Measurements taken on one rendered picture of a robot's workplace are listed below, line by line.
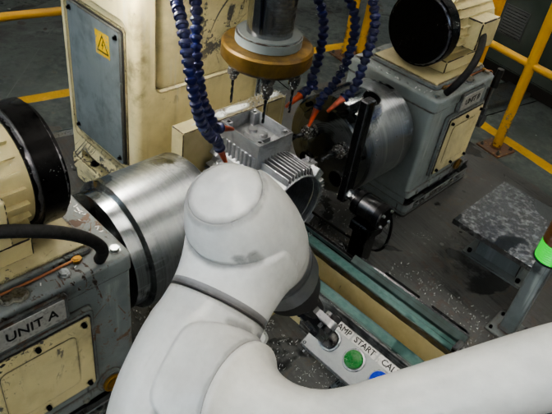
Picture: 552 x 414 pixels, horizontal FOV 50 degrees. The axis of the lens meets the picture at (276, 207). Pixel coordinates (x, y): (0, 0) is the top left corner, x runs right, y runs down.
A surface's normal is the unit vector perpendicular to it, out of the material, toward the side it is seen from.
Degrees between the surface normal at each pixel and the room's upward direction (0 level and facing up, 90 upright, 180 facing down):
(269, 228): 69
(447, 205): 0
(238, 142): 90
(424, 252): 0
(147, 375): 36
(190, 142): 90
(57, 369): 90
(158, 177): 6
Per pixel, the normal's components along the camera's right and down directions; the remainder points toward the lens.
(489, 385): -0.34, -0.21
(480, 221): 0.13, -0.77
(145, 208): 0.40, -0.49
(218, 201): -0.25, -0.42
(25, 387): 0.70, 0.52
